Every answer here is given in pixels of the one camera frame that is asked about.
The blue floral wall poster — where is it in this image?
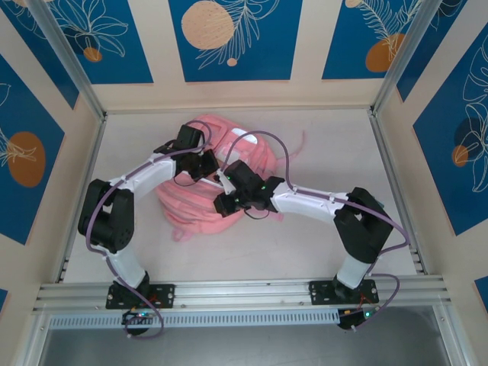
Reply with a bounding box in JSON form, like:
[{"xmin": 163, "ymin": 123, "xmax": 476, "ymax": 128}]
[
  {"xmin": 413, "ymin": 36, "xmax": 488, "ymax": 237},
  {"xmin": 169, "ymin": 0, "xmax": 305, "ymax": 83},
  {"xmin": 0, "ymin": 53, "xmax": 66, "ymax": 246},
  {"xmin": 321, "ymin": 0, "xmax": 425, "ymax": 81},
  {"xmin": 47, "ymin": 0, "xmax": 155, "ymax": 85},
  {"xmin": 0, "ymin": 0, "xmax": 80, "ymax": 111},
  {"xmin": 396, "ymin": 0, "xmax": 488, "ymax": 103}
]

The pink student backpack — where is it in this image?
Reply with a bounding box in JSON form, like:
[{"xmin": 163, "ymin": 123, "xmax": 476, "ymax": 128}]
[{"xmin": 154, "ymin": 112, "xmax": 308, "ymax": 241}]

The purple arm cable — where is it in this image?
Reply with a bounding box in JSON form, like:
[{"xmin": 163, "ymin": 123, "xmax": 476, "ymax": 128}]
[
  {"xmin": 85, "ymin": 120, "xmax": 213, "ymax": 340},
  {"xmin": 224, "ymin": 130, "xmax": 411, "ymax": 332}
]

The aluminium table edge rail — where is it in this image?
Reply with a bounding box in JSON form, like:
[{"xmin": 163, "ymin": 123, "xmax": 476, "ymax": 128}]
[
  {"xmin": 368, "ymin": 108, "xmax": 427, "ymax": 276},
  {"xmin": 55, "ymin": 114, "xmax": 108, "ymax": 284}
]

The aluminium mounting rail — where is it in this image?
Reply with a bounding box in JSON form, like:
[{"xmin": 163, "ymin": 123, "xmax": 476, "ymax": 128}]
[{"xmin": 32, "ymin": 276, "xmax": 453, "ymax": 314}]

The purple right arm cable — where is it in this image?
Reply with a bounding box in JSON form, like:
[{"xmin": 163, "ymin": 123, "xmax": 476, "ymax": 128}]
[{"xmin": 224, "ymin": 130, "xmax": 411, "ymax": 332}]

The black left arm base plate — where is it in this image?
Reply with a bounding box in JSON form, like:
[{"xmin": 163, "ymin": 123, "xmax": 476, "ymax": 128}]
[{"xmin": 105, "ymin": 282, "xmax": 177, "ymax": 310}]

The grey slotted cable duct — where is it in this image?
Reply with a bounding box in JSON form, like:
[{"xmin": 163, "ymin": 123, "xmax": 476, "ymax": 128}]
[{"xmin": 48, "ymin": 308, "xmax": 341, "ymax": 329}]

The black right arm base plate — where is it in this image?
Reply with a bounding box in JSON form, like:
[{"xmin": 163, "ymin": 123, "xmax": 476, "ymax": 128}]
[{"xmin": 307, "ymin": 279, "xmax": 379, "ymax": 306}]

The aluminium frame post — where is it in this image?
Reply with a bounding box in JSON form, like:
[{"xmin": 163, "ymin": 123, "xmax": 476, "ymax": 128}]
[
  {"xmin": 26, "ymin": 0, "xmax": 107, "ymax": 120},
  {"xmin": 370, "ymin": 0, "xmax": 439, "ymax": 115}
]

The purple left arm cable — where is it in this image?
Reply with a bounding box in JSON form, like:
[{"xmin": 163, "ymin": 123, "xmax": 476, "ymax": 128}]
[{"xmin": 85, "ymin": 120, "xmax": 213, "ymax": 340}]

